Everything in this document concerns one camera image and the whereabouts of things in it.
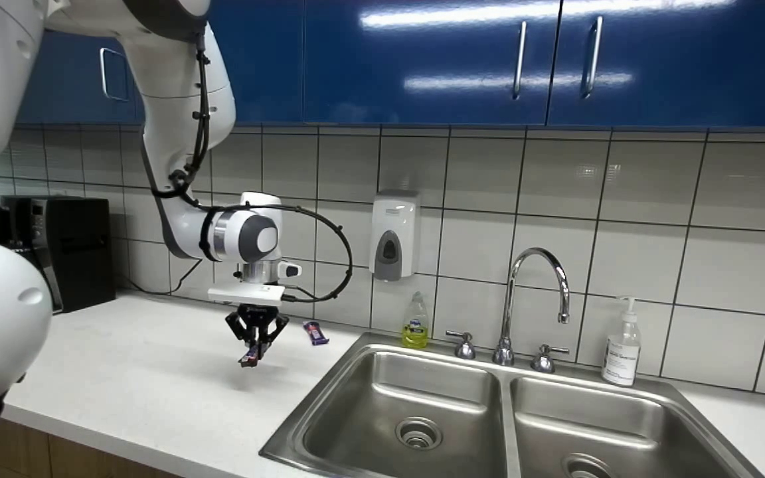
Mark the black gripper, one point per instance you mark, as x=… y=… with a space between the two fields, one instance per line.
x=255 y=317

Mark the brown snickers packet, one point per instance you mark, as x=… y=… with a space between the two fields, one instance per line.
x=248 y=361

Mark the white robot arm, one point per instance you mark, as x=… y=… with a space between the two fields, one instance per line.
x=179 y=90

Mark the small purple snack packet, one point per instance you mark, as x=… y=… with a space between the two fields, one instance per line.
x=317 y=334

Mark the round metal sink drain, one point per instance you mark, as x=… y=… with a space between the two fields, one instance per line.
x=418 y=435
x=587 y=465

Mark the stainless steel double sink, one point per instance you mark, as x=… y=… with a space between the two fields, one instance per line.
x=506 y=427

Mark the black coffee machine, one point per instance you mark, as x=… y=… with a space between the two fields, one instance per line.
x=77 y=253

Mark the chrome faucet knob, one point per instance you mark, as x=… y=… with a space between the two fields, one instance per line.
x=464 y=347
x=542 y=361

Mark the wooden base cabinet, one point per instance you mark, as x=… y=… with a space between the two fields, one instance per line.
x=72 y=455

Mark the chrome gooseneck faucet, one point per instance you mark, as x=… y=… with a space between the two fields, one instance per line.
x=511 y=301

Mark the clear pump soap bottle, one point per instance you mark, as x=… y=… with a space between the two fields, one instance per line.
x=622 y=350

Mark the white wall soap dispenser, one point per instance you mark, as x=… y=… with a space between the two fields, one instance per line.
x=394 y=234

